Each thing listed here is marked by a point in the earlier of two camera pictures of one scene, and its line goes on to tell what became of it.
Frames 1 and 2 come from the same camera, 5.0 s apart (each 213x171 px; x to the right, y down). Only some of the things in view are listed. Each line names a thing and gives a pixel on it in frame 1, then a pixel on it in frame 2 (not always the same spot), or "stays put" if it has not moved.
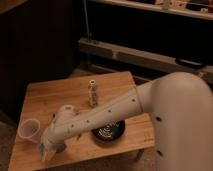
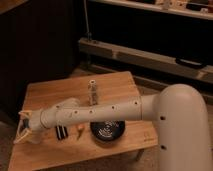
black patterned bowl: x=110 y=131 stays put
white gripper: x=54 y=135 → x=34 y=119
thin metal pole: x=88 y=34 stays put
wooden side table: x=43 y=99 stays put
